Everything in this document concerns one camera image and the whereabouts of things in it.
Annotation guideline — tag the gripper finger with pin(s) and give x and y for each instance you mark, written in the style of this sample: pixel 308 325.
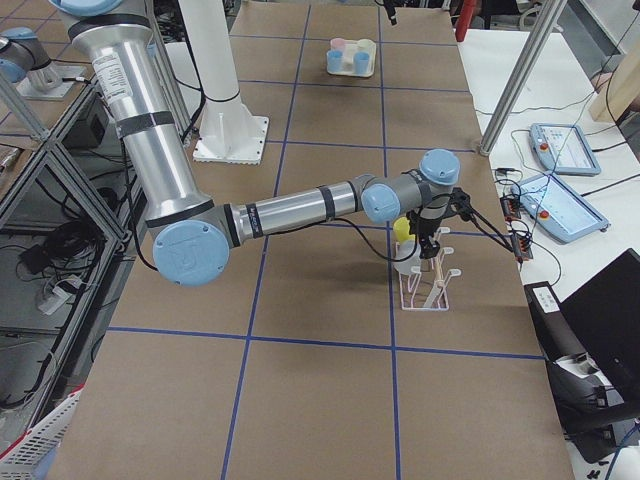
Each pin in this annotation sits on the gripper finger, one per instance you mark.
pixel 390 9

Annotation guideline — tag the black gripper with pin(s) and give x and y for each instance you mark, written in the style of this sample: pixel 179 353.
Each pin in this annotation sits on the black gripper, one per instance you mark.
pixel 426 229

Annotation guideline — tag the white translucent plastic cup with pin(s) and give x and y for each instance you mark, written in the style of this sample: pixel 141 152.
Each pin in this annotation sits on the white translucent plastic cup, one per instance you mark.
pixel 407 259

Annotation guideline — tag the yellow plastic cup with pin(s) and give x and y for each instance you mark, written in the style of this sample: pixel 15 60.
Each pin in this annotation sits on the yellow plastic cup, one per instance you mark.
pixel 401 230

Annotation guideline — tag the pink plastic cup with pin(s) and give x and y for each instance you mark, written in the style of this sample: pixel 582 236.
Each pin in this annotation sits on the pink plastic cup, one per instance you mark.
pixel 338 44

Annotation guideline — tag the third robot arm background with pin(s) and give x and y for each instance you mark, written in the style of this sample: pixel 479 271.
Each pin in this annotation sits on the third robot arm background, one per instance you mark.
pixel 26 63

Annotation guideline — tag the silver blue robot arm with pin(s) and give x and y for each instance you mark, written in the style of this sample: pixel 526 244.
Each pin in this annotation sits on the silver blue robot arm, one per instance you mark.
pixel 192 235

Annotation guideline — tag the cream plastic cup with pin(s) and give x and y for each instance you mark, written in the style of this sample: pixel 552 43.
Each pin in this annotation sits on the cream plastic cup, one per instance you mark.
pixel 366 45

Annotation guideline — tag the blue plastic cup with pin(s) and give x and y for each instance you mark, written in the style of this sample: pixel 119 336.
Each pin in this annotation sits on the blue plastic cup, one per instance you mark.
pixel 361 61
pixel 334 60

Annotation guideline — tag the cream plastic tray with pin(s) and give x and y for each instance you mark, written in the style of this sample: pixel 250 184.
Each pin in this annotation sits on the cream plastic tray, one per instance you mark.
pixel 347 63

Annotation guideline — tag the near teach pendant tablet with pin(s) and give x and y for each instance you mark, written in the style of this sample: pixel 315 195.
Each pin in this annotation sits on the near teach pendant tablet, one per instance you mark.
pixel 562 212

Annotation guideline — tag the teach pendant tablet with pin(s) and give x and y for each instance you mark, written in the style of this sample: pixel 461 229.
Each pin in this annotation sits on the teach pendant tablet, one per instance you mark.
pixel 563 148
pixel 562 212

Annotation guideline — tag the far teach pendant tablet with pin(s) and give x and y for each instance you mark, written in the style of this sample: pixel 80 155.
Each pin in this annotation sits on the far teach pendant tablet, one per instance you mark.
pixel 563 148

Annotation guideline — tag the black laptop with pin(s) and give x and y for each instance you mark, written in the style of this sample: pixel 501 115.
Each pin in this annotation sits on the black laptop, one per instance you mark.
pixel 590 342

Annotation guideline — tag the white perforated basket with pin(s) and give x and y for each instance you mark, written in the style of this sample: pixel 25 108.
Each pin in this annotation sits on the white perforated basket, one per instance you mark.
pixel 32 455

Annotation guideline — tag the white wire cup rack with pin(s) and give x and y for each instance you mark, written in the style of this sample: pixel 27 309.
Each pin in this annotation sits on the white wire cup rack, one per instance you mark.
pixel 427 290

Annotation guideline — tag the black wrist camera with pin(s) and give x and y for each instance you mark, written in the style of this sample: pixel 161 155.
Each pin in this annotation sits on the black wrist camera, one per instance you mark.
pixel 460 205

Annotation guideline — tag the aluminium frame post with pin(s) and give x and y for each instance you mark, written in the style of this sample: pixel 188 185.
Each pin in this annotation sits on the aluminium frame post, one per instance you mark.
pixel 524 65

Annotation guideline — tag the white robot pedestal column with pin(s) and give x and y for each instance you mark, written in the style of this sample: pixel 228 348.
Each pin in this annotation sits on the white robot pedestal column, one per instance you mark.
pixel 228 131

